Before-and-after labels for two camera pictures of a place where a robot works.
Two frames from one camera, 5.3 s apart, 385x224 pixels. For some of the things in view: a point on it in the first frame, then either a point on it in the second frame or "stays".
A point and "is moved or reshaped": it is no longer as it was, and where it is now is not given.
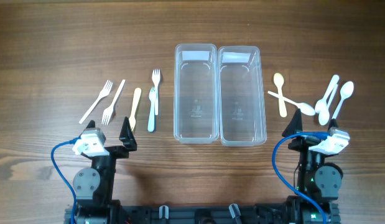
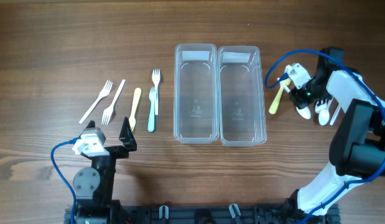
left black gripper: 129,142 stays
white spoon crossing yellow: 304,108 is moved or reshaped
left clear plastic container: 196,93 stays
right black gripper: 304,141 to 301,101
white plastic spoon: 321,103 stays
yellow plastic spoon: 278,81 is moved or reshaped
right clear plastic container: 241,94 stays
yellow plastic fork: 132,119 stays
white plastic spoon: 324,117 stays
